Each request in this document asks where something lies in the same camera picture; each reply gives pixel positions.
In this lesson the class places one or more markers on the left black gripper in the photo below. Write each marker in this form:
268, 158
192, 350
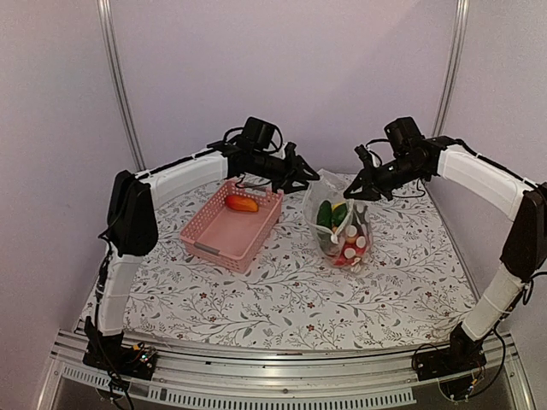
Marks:
293, 171

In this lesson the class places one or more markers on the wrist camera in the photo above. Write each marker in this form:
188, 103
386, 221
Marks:
261, 137
403, 135

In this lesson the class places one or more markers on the pink plastic basket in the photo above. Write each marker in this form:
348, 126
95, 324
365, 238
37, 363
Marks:
230, 238

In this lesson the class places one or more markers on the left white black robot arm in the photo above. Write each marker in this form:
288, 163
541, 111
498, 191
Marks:
131, 231

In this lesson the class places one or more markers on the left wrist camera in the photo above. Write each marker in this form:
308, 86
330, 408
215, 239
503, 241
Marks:
261, 137

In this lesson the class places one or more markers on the aluminium frame post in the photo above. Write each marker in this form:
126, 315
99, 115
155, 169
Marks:
454, 60
106, 22

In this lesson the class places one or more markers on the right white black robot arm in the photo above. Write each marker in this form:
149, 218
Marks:
522, 201

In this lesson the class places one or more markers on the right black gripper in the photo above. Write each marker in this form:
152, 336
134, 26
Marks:
367, 178

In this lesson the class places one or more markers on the front aluminium rail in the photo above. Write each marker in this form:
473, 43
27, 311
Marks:
206, 376

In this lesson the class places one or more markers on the clear zip top bag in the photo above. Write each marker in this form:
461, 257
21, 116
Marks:
340, 227

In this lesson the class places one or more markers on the green toy pepper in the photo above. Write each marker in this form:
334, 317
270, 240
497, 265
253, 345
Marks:
339, 215

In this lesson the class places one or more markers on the green toy cucumber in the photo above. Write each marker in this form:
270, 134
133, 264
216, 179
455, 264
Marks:
324, 215

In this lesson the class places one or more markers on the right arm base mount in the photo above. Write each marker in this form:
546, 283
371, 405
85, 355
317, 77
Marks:
448, 363

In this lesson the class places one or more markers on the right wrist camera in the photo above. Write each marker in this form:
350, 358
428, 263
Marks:
403, 135

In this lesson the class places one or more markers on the right aluminium frame post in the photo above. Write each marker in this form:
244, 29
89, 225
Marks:
454, 60

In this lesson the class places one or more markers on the floral patterned table mat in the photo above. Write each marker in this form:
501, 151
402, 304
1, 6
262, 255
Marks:
411, 290

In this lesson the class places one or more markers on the left aluminium frame post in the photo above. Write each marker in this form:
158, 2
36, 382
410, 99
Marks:
106, 22

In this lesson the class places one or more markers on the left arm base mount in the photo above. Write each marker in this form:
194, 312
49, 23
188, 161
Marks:
108, 354

